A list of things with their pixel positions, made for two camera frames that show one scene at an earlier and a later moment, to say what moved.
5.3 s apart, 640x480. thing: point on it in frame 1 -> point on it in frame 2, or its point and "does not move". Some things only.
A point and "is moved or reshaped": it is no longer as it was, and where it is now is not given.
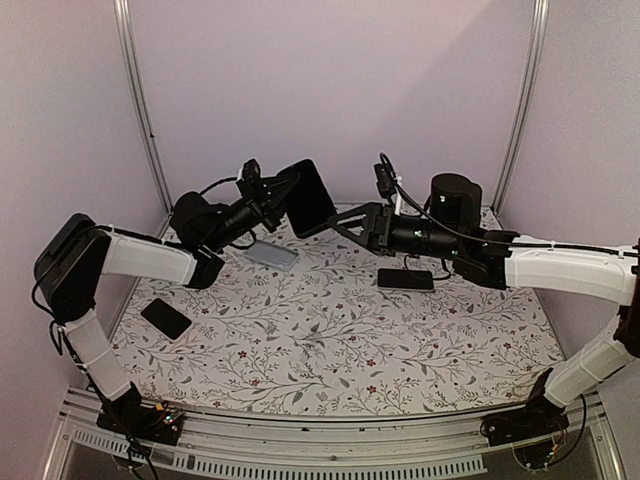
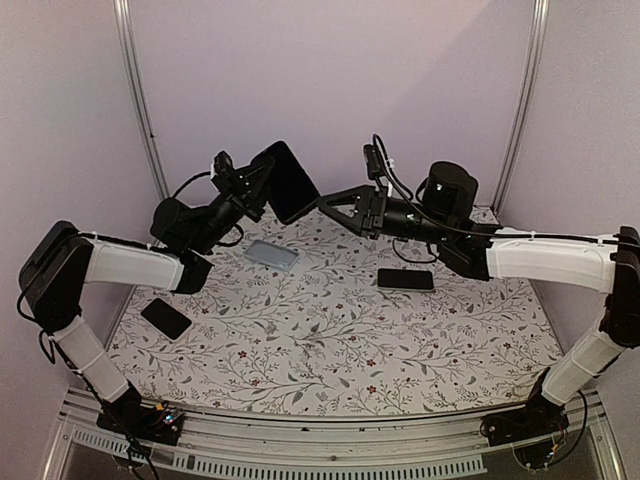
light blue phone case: x=272 y=255 does not move
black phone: x=312 y=205 is moved or reshaped
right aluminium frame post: x=525 y=105 does not move
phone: x=404 y=279 does not move
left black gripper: x=265 y=201 -> x=244 y=193
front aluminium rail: x=315 y=448 does not move
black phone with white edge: x=167 y=319 does not move
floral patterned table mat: x=322 y=327 does not move
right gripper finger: x=360 y=239 -> x=353 y=224
